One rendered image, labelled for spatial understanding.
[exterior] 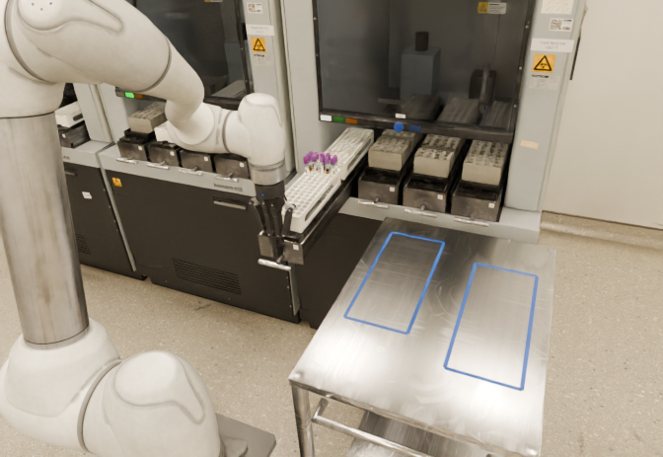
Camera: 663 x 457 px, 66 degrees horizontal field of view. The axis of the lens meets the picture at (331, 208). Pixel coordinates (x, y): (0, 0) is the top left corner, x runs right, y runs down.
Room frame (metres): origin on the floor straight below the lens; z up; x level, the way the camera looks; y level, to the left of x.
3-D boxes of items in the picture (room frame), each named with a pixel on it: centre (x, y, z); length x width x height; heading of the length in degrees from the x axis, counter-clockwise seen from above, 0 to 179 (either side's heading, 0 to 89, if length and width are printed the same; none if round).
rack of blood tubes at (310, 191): (1.30, 0.07, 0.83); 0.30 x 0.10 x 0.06; 155
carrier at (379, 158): (1.49, -0.19, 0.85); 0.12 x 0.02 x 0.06; 66
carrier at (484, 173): (1.36, -0.46, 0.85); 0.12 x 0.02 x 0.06; 64
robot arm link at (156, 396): (0.55, 0.31, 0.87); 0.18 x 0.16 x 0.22; 72
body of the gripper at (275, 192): (1.12, 0.15, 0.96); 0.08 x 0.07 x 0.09; 65
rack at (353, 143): (1.58, -0.06, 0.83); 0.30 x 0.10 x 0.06; 155
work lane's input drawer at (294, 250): (1.42, 0.01, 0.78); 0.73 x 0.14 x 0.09; 155
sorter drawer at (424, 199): (1.64, -0.42, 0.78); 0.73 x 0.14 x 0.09; 155
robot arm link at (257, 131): (1.12, 0.16, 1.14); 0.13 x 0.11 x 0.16; 72
